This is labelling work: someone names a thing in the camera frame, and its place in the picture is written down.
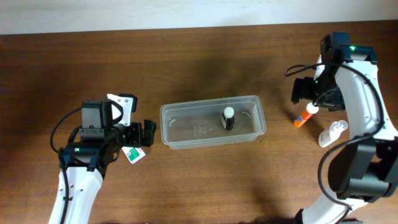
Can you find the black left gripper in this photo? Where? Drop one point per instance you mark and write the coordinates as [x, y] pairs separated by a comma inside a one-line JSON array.
[[135, 134]]

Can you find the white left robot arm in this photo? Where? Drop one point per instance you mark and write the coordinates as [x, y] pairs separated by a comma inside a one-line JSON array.
[[83, 167]]

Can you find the white Panadol medicine box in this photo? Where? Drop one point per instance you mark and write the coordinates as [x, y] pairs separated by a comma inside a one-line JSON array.
[[133, 154]]

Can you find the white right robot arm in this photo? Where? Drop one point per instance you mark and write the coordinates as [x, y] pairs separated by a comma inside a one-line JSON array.
[[362, 169]]

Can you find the dark bottle with white cap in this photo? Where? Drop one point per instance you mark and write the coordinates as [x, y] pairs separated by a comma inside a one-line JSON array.
[[227, 118]]

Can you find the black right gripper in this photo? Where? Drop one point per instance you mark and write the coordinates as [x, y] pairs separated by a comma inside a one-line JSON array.
[[304, 90]]

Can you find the orange tube with white cap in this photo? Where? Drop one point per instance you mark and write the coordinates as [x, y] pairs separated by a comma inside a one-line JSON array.
[[305, 115]]

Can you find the white spray bottle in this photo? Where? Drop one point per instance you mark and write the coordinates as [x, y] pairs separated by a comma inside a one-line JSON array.
[[332, 133]]

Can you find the clear plastic container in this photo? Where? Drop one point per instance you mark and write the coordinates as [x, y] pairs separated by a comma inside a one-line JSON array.
[[198, 123]]

